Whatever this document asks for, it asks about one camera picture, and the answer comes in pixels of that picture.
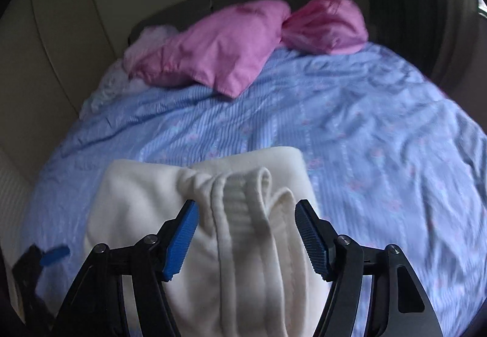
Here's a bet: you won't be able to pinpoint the blue striped bed sheet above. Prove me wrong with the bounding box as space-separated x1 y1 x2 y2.
21 41 487 337

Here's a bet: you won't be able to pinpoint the small pink pillow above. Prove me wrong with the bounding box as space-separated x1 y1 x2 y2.
281 0 369 55

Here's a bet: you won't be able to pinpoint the pale floral blanket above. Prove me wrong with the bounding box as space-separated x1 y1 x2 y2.
82 25 179 114

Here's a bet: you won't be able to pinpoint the white fleece pants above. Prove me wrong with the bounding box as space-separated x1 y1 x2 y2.
83 146 336 337

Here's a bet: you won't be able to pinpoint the large pink pillow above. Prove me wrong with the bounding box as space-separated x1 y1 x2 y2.
128 0 292 98

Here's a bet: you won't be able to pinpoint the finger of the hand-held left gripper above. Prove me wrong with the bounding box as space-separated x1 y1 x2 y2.
39 244 71 268

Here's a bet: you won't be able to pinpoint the beige wardrobe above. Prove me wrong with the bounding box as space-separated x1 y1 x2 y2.
0 0 128 121

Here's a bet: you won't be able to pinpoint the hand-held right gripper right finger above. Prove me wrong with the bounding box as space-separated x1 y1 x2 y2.
295 199 444 337

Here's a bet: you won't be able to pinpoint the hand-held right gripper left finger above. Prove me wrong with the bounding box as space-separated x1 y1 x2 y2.
53 200 199 337

